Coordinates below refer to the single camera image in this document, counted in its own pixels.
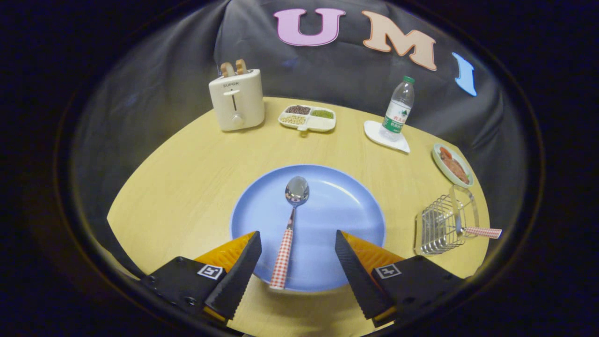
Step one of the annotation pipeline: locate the spoon with red checked handle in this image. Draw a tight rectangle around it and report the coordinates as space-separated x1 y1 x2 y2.
269 176 310 291

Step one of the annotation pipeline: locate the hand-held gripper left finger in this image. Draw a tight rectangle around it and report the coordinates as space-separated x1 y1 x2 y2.
140 231 263 326

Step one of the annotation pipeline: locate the pale green oval plate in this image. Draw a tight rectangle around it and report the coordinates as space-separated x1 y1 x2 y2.
432 143 474 189

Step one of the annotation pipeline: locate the sliced meat with vegetables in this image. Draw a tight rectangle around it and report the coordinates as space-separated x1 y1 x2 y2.
439 147 470 184

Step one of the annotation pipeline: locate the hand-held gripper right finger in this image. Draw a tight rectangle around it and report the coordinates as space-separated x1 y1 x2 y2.
335 229 466 328

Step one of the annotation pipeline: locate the clear water bottle green cap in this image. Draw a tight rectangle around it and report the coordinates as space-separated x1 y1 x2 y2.
379 76 416 142

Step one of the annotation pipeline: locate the white square coaster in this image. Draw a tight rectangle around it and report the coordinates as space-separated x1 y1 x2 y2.
364 120 411 154

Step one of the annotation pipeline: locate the fork with red checked handle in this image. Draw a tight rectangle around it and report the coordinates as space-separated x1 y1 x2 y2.
455 206 503 239

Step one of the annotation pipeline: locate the metal wire cutlery basket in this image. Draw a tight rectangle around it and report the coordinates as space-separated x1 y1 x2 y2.
414 185 480 256

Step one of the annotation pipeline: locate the white toaster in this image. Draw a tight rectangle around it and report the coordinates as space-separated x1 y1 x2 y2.
209 69 265 132

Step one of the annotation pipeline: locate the blue round plate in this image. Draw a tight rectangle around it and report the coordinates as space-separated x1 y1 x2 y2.
230 164 387 293

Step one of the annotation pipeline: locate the white divided dish with beans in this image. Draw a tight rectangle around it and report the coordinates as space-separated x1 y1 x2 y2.
278 104 336 133

